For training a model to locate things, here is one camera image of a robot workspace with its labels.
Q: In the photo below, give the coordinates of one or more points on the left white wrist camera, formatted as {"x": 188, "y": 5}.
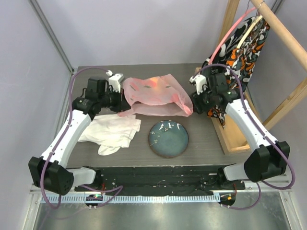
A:
{"x": 115, "y": 80}

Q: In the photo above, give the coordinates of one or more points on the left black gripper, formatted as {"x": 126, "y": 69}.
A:
{"x": 122, "y": 104}

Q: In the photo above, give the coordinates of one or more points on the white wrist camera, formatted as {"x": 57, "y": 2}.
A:
{"x": 200, "y": 82}
{"x": 115, "y": 80}

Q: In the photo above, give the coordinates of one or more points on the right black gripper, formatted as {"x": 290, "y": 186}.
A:
{"x": 197, "y": 103}

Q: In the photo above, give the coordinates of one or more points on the orange fake fruit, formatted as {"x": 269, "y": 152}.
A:
{"x": 155, "y": 84}

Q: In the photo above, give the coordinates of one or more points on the patterned orange black garment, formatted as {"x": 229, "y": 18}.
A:
{"x": 242, "y": 61}

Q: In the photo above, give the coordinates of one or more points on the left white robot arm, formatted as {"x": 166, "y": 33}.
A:
{"x": 49, "y": 171}

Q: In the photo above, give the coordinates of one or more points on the aluminium rail frame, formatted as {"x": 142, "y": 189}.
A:
{"x": 49, "y": 172}

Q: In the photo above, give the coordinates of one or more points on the white cloth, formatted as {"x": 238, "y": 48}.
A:
{"x": 111, "y": 132}

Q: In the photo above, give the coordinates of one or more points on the cream clothes hanger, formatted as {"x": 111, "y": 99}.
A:
{"x": 251, "y": 32}

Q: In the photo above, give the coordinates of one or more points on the wooden clothes rack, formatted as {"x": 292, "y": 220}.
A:
{"x": 231, "y": 138}

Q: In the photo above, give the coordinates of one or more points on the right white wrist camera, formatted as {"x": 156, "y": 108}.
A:
{"x": 200, "y": 82}

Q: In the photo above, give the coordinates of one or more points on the blue ceramic plate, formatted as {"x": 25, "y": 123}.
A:
{"x": 168, "y": 139}

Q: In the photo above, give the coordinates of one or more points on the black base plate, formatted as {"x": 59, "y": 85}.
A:
{"x": 164, "y": 180}

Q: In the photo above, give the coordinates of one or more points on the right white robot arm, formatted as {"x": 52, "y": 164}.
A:
{"x": 268, "y": 155}

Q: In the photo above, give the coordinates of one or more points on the pink clothes hanger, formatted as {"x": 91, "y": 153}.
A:
{"x": 228, "y": 26}

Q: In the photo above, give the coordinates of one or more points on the pink plastic bag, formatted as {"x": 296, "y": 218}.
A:
{"x": 172, "y": 100}

